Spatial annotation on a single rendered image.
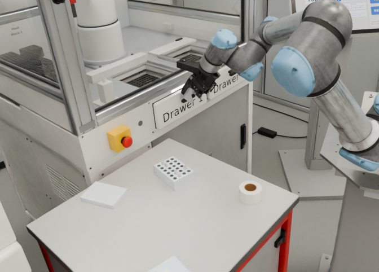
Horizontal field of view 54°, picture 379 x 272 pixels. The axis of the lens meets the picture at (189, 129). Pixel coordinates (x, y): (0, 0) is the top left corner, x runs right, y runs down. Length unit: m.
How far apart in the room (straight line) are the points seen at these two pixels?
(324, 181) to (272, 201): 1.31
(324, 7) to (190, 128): 0.91
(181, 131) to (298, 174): 1.10
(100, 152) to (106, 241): 0.35
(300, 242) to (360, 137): 1.11
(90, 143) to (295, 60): 0.74
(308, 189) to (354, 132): 1.34
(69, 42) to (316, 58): 0.69
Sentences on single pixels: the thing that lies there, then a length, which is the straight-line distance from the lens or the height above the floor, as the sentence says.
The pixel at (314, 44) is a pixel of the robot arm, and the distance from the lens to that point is 0.89.
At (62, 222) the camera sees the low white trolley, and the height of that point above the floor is 0.76.
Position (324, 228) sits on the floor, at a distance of 2.24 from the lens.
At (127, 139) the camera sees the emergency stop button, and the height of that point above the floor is 0.89.
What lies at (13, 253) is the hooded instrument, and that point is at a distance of 1.01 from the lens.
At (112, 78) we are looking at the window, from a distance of 1.31.
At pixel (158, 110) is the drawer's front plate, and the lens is 1.44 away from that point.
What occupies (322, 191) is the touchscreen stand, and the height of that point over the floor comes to 0.03.
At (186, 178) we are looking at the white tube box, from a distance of 1.26.
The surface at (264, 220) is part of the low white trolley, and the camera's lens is 1.14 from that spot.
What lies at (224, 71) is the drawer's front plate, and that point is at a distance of 1.70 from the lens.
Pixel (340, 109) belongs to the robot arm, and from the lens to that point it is 1.03.
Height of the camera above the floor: 1.56
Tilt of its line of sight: 31 degrees down
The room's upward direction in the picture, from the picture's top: 5 degrees counter-clockwise
